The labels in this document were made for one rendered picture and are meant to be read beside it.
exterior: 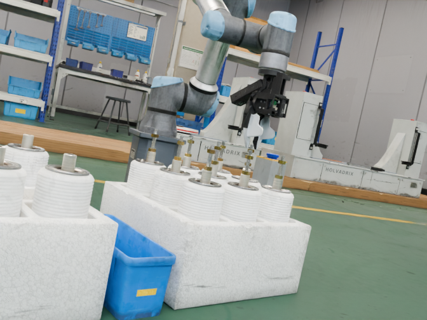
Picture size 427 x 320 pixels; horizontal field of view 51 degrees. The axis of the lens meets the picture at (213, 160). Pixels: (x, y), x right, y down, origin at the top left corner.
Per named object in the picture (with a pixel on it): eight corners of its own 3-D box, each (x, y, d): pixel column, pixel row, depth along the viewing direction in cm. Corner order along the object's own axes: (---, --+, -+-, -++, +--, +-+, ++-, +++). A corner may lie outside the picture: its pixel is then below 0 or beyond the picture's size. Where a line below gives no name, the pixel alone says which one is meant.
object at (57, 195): (14, 261, 81) (30, 162, 80) (65, 258, 87) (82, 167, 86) (30, 282, 74) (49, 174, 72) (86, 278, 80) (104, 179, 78)
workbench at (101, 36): (46, 116, 668) (68, -12, 653) (138, 133, 725) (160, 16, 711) (49, 119, 604) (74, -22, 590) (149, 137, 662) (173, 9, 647)
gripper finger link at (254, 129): (254, 148, 116) (264, 114, 116) (237, 144, 120) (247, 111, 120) (260, 151, 119) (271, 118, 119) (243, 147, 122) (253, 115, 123)
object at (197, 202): (218, 267, 101) (234, 189, 100) (187, 272, 94) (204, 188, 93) (189, 253, 107) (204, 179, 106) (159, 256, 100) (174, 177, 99)
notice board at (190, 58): (178, 66, 745) (182, 45, 742) (204, 72, 765) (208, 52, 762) (178, 66, 742) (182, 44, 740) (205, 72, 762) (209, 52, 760)
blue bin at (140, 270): (58, 262, 103) (67, 212, 102) (102, 261, 110) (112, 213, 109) (116, 323, 80) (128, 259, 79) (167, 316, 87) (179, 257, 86)
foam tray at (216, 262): (92, 246, 120) (105, 180, 119) (204, 243, 145) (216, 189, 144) (173, 310, 90) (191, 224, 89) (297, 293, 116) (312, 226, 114)
